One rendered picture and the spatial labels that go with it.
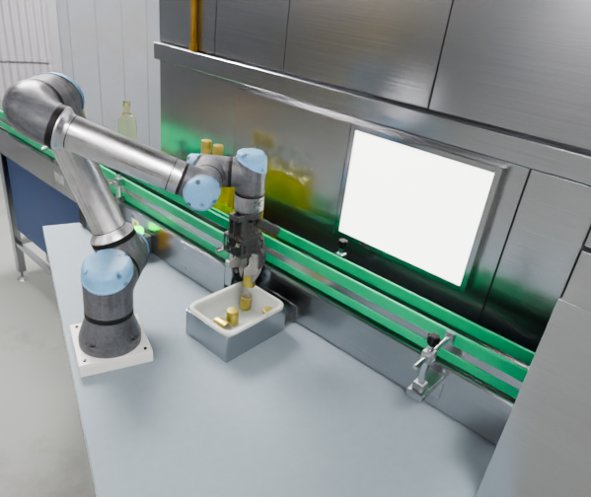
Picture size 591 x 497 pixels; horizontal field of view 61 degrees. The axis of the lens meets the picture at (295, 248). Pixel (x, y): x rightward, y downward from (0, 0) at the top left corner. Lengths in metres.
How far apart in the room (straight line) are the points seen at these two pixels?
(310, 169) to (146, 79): 3.39
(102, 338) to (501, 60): 1.12
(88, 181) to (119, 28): 3.47
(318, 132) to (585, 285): 0.89
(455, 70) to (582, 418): 0.79
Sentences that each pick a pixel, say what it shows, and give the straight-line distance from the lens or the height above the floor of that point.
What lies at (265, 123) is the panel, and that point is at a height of 1.24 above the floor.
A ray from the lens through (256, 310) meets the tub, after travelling 1.51.
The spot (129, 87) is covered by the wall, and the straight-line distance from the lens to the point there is 4.79.
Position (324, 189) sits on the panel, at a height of 1.10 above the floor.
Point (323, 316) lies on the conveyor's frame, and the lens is 1.43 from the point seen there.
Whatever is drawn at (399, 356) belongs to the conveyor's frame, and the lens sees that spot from 1.33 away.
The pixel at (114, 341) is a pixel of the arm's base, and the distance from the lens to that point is 1.32.
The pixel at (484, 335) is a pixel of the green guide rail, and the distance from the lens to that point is 1.30.
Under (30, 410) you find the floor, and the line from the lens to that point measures 2.40.
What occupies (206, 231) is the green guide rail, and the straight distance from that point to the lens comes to 1.57.
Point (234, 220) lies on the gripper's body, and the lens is 1.27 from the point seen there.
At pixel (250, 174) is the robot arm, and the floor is 1.23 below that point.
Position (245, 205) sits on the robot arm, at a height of 1.14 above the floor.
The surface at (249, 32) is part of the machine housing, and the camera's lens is 1.73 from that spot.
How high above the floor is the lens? 1.63
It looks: 27 degrees down
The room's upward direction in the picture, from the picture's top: 7 degrees clockwise
